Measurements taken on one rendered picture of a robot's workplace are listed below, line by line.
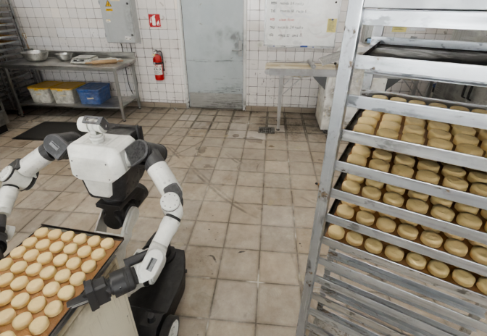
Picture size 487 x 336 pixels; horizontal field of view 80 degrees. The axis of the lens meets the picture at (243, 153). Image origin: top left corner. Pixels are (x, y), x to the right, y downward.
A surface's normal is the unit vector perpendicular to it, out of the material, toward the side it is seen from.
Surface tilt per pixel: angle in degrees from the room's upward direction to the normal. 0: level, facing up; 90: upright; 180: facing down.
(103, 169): 90
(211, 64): 90
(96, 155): 46
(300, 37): 90
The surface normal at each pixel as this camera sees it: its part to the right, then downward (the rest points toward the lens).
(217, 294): 0.00, -0.88
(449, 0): -0.50, 0.40
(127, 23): -0.10, 0.47
